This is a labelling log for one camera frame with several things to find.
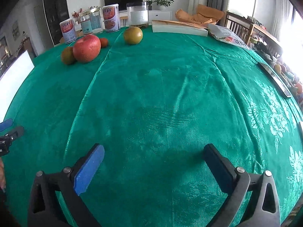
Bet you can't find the white sheer curtain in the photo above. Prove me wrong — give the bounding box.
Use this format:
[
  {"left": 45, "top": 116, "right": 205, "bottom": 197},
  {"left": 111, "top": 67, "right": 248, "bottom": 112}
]
[{"left": 272, "top": 0, "right": 294, "bottom": 40}]

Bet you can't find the person's left hand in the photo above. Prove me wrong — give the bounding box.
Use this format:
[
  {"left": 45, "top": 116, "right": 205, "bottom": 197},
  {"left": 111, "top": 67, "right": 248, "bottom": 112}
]
[{"left": 0, "top": 158, "right": 6, "bottom": 193}]

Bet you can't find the black television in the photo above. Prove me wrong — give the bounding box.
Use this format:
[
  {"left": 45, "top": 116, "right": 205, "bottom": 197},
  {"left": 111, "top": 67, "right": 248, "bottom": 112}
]
[{"left": 104, "top": 0, "right": 144, "bottom": 12}]

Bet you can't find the white cardboard box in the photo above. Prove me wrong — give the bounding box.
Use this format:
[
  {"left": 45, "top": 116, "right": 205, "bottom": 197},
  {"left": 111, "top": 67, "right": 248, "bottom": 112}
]
[{"left": 0, "top": 49, "right": 36, "bottom": 123}]

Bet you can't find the white plastic bag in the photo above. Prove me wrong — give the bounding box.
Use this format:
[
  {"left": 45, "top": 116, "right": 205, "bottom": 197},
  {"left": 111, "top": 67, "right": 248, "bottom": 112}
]
[{"left": 208, "top": 23, "right": 249, "bottom": 50}]

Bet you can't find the large green potted plant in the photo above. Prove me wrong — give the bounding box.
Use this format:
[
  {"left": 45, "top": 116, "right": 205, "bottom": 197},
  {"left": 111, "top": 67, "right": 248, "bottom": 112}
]
[{"left": 152, "top": 0, "right": 175, "bottom": 11}]

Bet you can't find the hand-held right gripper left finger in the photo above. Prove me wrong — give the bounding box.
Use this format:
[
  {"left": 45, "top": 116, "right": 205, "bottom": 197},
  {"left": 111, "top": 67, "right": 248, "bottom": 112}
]
[{"left": 28, "top": 143, "right": 105, "bottom": 227}]

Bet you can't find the white and orange book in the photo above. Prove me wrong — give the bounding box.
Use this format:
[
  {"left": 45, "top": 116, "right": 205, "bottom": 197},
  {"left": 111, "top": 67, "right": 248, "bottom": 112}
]
[{"left": 151, "top": 19, "right": 209, "bottom": 37}]

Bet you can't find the black tall cabinet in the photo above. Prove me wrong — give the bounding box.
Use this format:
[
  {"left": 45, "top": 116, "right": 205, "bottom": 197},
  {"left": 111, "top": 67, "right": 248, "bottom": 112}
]
[{"left": 42, "top": 0, "right": 70, "bottom": 46}]

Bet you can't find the yellow-green pear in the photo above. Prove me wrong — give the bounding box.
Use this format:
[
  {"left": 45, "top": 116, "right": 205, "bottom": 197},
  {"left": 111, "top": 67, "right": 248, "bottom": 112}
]
[{"left": 123, "top": 26, "right": 144, "bottom": 45}]

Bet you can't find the clear jar black lid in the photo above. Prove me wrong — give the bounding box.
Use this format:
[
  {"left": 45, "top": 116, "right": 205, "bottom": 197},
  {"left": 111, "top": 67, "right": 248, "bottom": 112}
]
[{"left": 126, "top": 2, "right": 149, "bottom": 29}]

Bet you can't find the red flower arrangement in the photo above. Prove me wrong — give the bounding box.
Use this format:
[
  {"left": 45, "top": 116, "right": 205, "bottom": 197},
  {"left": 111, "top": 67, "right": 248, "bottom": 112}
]
[{"left": 72, "top": 8, "right": 83, "bottom": 24}]

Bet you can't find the dark wooden chair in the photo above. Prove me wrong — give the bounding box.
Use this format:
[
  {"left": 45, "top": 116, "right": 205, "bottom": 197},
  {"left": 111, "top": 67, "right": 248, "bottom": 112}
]
[{"left": 223, "top": 10, "right": 252, "bottom": 45}]

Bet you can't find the green patterned tablecloth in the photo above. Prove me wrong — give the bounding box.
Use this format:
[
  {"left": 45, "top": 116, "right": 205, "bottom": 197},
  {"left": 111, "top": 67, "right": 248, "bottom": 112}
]
[{"left": 0, "top": 25, "right": 303, "bottom": 227}]

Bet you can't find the clear glass jar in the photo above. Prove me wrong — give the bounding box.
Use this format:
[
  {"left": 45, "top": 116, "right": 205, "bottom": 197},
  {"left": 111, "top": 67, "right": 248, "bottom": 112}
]
[{"left": 80, "top": 7, "right": 104, "bottom": 37}]

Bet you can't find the framed wall picture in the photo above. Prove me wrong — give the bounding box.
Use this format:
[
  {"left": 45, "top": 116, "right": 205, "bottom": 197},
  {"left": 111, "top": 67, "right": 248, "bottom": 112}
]
[{"left": 12, "top": 20, "right": 20, "bottom": 40}]

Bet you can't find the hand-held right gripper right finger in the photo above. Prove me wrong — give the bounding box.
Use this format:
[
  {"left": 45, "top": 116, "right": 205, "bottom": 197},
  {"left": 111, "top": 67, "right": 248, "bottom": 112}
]
[{"left": 203, "top": 143, "right": 281, "bottom": 227}]

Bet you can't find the white television cabinet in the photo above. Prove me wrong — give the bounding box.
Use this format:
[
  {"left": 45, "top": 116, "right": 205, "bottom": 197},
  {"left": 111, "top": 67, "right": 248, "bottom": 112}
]
[{"left": 118, "top": 10, "right": 171, "bottom": 26}]

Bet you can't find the basket of assorted goods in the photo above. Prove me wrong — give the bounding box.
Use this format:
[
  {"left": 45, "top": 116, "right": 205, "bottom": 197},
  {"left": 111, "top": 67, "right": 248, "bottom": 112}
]
[{"left": 272, "top": 59, "right": 303, "bottom": 93}]

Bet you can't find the orange lounge chair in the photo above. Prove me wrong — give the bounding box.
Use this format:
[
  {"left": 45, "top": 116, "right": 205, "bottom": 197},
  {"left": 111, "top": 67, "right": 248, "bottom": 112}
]
[{"left": 175, "top": 4, "right": 225, "bottom": 25}]

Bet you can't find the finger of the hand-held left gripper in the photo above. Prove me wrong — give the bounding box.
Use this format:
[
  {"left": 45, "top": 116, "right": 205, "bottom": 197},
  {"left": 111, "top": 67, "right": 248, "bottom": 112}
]
[
  {"left": 0, "top": 126, "right": 25, "bottom": 143},
  {"left": 0, "top": 119, "right": 14, "bottom": 132}
]

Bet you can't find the red apple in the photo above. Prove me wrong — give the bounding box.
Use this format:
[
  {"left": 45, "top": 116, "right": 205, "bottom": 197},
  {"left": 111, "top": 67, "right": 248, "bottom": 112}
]
[{"left": 73, "top": 34, "right": 101, "bottom": 63}]

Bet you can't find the black smartphone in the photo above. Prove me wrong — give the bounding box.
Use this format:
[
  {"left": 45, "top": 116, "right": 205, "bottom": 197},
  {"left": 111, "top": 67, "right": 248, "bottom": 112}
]
[{"left": 257, "top": 62, "right": 292, "bottom": 99}]

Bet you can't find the red label tin can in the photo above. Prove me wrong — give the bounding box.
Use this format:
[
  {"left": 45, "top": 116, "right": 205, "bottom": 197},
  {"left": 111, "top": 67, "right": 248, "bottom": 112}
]
[
  {"left": 59, "top": 19, "right": 76, "bottom": 44},
  {"left": 102, "top": 3, "right": 120, "bottom": 34}
]

